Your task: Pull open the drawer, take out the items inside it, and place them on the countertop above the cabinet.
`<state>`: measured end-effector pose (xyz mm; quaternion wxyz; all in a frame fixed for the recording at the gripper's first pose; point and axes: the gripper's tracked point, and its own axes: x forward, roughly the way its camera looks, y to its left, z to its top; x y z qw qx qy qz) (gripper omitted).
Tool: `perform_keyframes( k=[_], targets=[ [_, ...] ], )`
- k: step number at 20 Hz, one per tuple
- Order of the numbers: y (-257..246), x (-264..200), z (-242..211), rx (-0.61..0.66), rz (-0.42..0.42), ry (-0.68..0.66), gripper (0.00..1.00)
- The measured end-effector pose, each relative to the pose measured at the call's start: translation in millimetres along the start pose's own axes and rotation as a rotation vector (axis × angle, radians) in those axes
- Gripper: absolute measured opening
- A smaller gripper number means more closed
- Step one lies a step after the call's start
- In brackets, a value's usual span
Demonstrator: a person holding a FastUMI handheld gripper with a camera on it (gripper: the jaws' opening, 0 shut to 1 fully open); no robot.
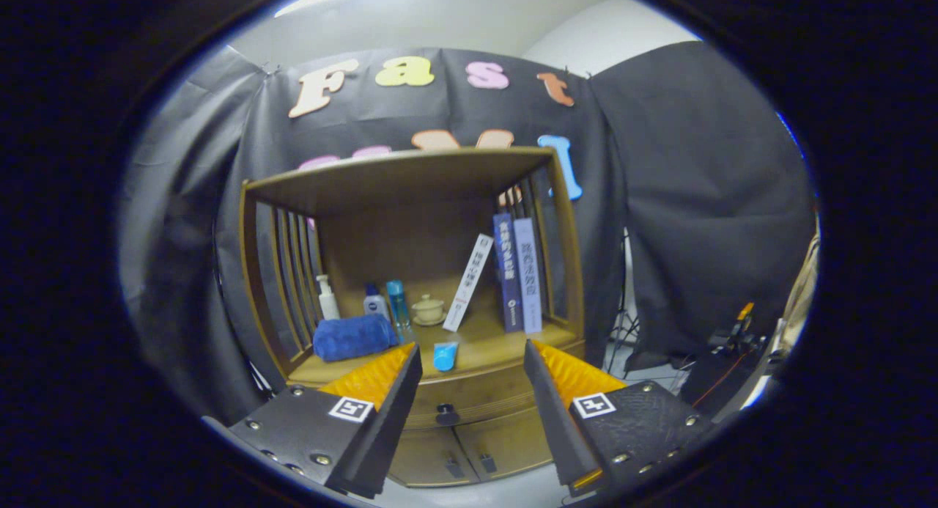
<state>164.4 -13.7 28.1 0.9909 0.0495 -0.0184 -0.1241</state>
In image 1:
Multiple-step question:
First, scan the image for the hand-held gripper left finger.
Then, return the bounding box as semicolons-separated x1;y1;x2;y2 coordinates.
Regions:
226;342;424;499

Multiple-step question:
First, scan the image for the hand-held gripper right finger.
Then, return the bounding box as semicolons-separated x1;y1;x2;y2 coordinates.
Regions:
523;338;715;498

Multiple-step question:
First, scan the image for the wooden drawer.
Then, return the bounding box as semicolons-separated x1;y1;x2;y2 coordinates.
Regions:
399;339;587;430

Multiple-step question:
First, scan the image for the wooden cabinet door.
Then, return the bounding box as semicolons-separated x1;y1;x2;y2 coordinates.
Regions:
387;426;467;488
453;408;554;482

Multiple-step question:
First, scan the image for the wooden countertop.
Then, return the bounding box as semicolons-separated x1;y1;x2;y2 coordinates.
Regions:
289;303;580;386

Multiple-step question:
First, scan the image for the wooden cabinet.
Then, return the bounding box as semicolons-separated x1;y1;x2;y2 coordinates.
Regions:
239;147;587;488

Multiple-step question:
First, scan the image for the blue rolled towel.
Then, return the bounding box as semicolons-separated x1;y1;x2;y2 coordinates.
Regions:
313;314;399;363

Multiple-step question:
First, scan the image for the beige lidded teacup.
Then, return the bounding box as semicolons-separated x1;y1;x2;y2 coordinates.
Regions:
411;294;446;327

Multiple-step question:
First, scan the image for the white lotion bottle blue cap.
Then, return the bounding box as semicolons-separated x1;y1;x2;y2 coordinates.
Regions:
363;282;390;322

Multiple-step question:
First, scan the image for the clear blue bottle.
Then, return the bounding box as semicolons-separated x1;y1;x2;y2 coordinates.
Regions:
386;279;412;329

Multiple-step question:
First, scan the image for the black light stand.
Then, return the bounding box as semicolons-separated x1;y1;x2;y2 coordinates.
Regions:
605;229;646;369

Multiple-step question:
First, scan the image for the white pump bottle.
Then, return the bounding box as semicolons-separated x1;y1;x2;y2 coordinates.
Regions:
316;274;341;321

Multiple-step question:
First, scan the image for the pale lavender book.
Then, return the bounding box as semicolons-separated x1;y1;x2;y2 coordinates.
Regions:
513;217;543;335

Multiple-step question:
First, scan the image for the dark blue book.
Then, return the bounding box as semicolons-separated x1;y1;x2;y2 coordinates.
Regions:
492;213;523;334

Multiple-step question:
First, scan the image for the white book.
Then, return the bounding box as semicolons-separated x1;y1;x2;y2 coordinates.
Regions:
443;234;495;333

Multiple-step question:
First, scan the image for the dark low stand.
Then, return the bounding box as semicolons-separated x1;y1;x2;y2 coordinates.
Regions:
678;347;770;421

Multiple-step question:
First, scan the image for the orange and black device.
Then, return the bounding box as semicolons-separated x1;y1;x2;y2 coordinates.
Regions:
707;301;759;358

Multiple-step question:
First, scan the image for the person's beige clothing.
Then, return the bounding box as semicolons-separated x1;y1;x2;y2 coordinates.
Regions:
777;229;820;355

